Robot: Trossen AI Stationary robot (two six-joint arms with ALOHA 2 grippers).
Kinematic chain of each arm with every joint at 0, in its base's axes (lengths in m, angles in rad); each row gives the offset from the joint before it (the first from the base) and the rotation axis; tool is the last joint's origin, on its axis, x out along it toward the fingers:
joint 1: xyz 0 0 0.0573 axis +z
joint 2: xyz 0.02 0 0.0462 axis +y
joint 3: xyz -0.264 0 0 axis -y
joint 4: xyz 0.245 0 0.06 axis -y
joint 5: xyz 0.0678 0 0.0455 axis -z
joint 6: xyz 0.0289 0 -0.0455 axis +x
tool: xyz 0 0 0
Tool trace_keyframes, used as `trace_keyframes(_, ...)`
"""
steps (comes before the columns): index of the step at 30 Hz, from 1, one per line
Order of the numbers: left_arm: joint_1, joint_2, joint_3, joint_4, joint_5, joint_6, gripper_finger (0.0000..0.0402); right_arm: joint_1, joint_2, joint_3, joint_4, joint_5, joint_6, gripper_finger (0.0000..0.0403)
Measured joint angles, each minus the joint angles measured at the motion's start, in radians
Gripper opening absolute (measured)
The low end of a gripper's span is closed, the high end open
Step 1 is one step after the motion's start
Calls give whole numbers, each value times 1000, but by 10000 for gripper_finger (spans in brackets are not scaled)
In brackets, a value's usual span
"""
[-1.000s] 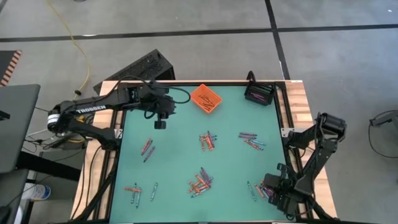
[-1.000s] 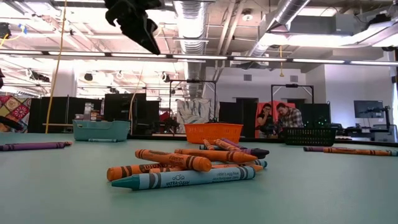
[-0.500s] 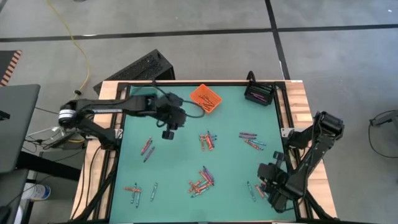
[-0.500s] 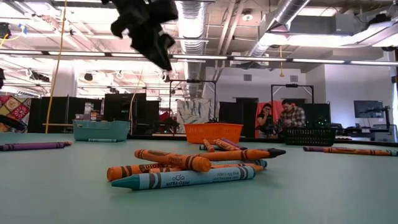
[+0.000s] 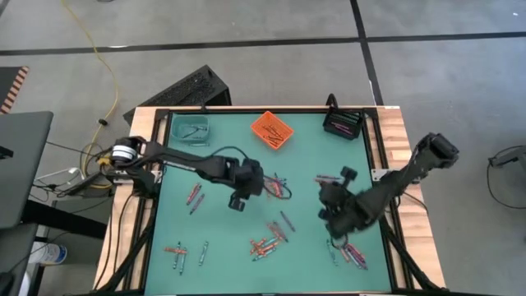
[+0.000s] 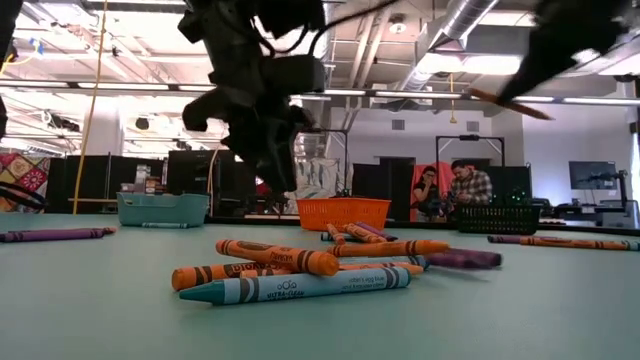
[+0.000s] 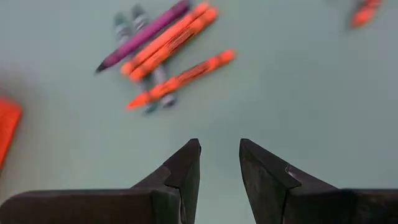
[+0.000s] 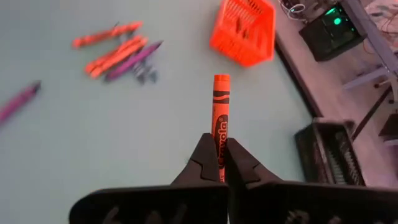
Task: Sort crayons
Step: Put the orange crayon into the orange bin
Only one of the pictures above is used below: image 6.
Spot black plastic basket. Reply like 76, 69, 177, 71
455, 203, 543, 236

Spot black monitor screen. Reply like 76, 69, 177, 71
568, 160, 618, 191

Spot long ceiling light strip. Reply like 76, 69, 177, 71
0, 77, 640, 107

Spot teal plastic bin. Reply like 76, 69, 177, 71
115, 191, 211, 228

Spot green table mat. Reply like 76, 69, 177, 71
0, 212, 640, 360

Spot stack of boxes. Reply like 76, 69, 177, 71
119, 163, 169, 196

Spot black metal frame rig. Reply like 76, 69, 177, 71
435, 133, 506, 169
271, 126, 350, 216

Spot grey equipment box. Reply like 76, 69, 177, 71
599, 198, 640, 230

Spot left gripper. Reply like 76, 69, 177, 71
182, 42, 326, 194

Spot white patterned sheet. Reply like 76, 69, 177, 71
283, 158, 347, 216

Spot colourful patterned cloth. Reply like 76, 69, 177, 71
0, 152, 50, 215

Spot slanted silver ventilation duct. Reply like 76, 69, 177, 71
399, 0, 501, 94

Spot orange plastic basket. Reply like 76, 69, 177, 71
295, 197, 393, 232

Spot person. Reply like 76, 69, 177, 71
447, 158, 494, 206
412, 165, 444, 223

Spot red cloth backdrop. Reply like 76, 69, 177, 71
409, 160, 476, 222

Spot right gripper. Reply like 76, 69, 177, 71
499, 0, 631, 104

